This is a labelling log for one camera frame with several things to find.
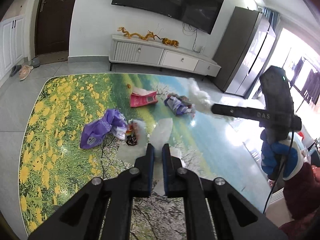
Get white fluffy tissue wad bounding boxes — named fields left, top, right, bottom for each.
left=188, top=78, right=214, bottom=114

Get white tissue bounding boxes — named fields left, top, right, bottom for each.
left=117, top=118, right=173, bottom=196

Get dark red sleeve forearm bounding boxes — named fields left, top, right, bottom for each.
left=279, top=163, right=319, bottom=239

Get blue white gloved hand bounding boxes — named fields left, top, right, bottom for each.
left=260, top=130, right=304, bottom=180

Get hanging dark clothes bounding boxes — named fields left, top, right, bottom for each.
left=290, top=57, right=319, bottom=105

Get grey refrigerator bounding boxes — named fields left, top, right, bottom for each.
left=213, top=7, right=276, bottom=98

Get red snack wrapper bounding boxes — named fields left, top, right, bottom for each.
left=125, top=124, right=138, bottom=146

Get purple white crumpled wrapper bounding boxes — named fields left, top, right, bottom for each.
left=164, top=93, right=196, bottom=116

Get purple crumpled plastic bag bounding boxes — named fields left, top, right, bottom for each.
left=80, top=109, right=127, bottom=150

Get blue curtain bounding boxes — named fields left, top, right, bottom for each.
left=262, top=7, right=280, bottom=34

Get pink red paper box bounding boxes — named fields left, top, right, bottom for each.
left=130, top=87, right=158, bottom=108

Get golden tiger ornament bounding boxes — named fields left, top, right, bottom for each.
left=162, top=38, right=179, bottom=48

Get golden dragon ornament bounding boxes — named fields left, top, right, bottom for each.
left=117, top=27, right=158, bottom=41

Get pink slipper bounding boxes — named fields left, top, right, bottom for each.
left=19, top=65, right=34, bottom=81

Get grey slipper by door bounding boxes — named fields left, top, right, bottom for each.
left=30, top=57, right=41, bottom=68

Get white tv cabinet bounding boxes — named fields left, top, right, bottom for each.
left=109, top=35, right=221, bottom=77

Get white shoe cabinet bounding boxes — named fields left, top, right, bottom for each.
left=1, top=0, right=32, bottom=79

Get dark brown door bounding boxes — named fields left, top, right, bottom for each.
left=35, top=0, right=75, bottom=55

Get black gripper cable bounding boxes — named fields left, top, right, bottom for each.
left=262, top=129, right=296, bottom=214

